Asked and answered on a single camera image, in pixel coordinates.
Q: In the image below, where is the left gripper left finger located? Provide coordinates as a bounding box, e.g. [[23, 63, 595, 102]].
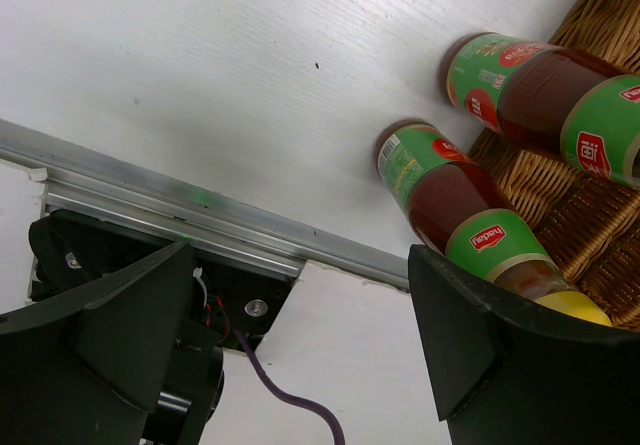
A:
[[1, 243, 193, 444]]

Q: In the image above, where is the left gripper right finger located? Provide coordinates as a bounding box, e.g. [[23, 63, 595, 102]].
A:
[[408, 245, 639, 445]]

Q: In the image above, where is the woven wicker divided basket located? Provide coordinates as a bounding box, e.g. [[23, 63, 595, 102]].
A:
[[470, 0, 639, 331]]

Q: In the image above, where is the sauce bottle yellow cap near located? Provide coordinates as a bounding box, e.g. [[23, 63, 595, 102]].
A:
[[374, 119, 611, 326]]

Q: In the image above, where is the sauce bottle yellow cap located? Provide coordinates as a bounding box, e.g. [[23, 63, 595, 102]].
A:
[[374, 119, 611, 326], [439, 32, 639, 188]]

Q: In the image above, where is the sauce bottle yellow cap far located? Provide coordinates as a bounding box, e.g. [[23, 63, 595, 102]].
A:
[[439, 32, 639, 188]]

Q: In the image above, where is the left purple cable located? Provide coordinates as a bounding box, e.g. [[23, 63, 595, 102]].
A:
[[232, 329, 349, 445]]

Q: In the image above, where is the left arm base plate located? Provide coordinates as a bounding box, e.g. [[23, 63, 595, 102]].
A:
[[28, 209, 293, 349]]

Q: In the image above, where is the aluminium table rail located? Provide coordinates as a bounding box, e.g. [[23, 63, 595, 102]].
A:
[[1, 121, 409, 290]]

